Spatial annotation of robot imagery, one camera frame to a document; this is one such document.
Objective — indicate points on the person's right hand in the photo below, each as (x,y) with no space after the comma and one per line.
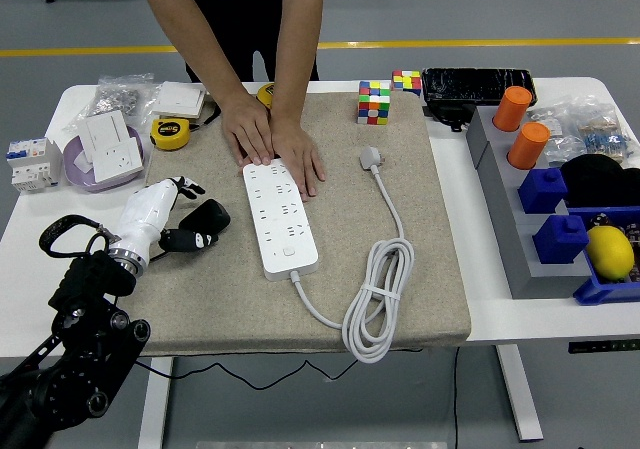
(245,129)

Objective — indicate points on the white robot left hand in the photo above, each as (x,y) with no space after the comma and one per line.
(145,214)

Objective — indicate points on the person's left hand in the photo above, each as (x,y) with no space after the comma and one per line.
(297,154)

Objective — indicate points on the white power strip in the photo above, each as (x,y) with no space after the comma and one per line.
(280,229)

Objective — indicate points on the person's right forearm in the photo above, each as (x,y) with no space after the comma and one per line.
(190,34)

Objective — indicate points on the person's left forearm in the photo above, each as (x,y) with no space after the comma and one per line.
(295,44)

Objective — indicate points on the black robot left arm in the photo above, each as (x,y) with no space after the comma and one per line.
(85,329)

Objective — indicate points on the purple bowl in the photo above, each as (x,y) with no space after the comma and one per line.
(85,179)

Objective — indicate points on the large colourful puzzle cube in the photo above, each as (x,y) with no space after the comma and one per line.
(373,103)

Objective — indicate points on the grey-brown mat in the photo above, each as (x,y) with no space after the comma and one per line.
(210,299)

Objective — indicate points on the person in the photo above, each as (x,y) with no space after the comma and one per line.
(250,19)

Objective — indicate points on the clear bag of screws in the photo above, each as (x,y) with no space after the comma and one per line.
(117,99)

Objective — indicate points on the white circuit breaker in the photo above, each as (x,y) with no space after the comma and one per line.
(32,164)

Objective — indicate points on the small colourful puzzle cube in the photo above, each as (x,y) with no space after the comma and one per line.
(406,83)

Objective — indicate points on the black device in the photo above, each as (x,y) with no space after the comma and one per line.
(450,115)

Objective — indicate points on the white table leg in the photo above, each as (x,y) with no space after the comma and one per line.
(155,404)
(520,394)

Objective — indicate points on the black wrapped tray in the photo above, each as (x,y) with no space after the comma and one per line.
(475,85)

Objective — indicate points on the orange cylinder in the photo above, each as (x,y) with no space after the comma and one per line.
(527,145)
(512,109)

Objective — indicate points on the grey block holder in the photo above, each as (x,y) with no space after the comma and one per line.
(515,249)

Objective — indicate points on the blue block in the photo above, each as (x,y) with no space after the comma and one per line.
(560,240)
(542,191)

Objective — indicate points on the clear bag of small parts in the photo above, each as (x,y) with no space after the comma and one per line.
(560,149)

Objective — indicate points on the black cloth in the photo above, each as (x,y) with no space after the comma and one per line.
(600,179)

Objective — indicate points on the clear bag of resistors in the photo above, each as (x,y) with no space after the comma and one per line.
(607,136)

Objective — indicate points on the yellow lemon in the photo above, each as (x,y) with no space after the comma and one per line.
(609,253)

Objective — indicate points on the blue plastic bin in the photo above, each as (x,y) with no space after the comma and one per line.
(605,291)

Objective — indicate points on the black table control panel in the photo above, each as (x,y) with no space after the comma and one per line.
(602,347)

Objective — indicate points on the white wall socket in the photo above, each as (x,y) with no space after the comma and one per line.
(117,159)

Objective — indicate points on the white switch panel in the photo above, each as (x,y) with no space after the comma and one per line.
(177,99)

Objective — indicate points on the white switch plate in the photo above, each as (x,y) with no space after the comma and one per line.
(100,131)

